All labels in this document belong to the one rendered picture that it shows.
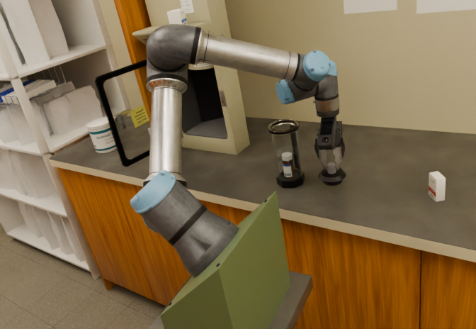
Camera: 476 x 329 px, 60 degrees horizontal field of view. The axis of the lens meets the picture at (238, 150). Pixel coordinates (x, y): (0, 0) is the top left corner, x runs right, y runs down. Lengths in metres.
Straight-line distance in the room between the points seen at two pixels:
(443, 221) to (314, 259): 0.44
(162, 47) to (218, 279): 0.60
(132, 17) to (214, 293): 1.31
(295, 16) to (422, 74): 0.59
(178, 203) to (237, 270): 0.21
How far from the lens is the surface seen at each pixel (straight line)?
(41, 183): 3.04
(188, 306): 0.90
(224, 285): 0.79
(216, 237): 0.91
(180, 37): 1.08
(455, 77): 1.80
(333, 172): 1.41
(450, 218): 1.34
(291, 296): 1.09
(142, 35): 1.74
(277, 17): 1.97
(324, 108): 1.31
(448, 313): 1.45
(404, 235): 1.26
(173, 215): 0.92
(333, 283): 1.54
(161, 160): 1.10
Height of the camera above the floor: 1.71
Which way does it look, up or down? 25 degrees down
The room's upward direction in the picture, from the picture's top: 11 degrees counter-clockwise
